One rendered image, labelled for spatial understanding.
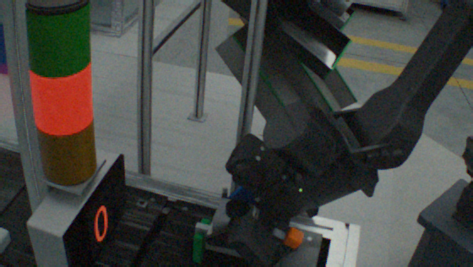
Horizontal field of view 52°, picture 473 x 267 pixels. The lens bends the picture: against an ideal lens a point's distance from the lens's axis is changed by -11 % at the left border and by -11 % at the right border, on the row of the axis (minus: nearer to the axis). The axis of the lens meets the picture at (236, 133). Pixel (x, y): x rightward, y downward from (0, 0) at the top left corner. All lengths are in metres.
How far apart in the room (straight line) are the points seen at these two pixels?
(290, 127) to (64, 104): 0.24
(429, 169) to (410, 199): 0.14
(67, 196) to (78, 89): 0.11
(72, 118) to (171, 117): 0.86
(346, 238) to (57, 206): 0.54
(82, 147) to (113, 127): 0.80
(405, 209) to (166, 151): 0.52
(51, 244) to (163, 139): 0.76
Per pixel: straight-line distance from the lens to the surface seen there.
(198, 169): 1.10
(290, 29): 0.83
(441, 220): 0.79
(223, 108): 1.30
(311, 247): 0.81
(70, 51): 0.38
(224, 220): 0.66
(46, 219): 0.44
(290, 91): 0.94
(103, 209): 0.48
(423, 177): 1.22
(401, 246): 1.03
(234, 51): 0.82
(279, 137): 0.54
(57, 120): 0.40
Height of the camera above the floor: 1.54
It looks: 34 degrees down
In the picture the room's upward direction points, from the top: 7 degrees clockwise
